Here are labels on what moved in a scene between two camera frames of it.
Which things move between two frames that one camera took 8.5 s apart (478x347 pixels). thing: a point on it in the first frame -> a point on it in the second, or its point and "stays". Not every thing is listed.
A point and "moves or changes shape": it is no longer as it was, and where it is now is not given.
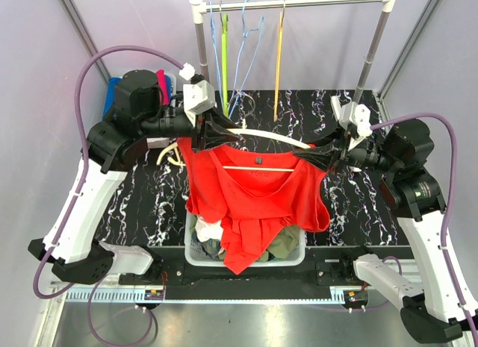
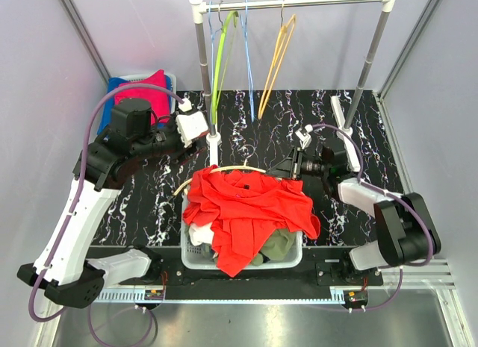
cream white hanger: [163, 159] -> [244, 167]
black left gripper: [215, 133] -> [181, 145]
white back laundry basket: [173, 86] stays
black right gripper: [323, 154] -> [287, 169]
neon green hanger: [225, 63] moves or changes shape
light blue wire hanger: [249, 42] -> [249, 59]
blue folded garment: [110, 92] stays
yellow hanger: [278, 59] moves or changes shape
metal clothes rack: [386, 1] stays
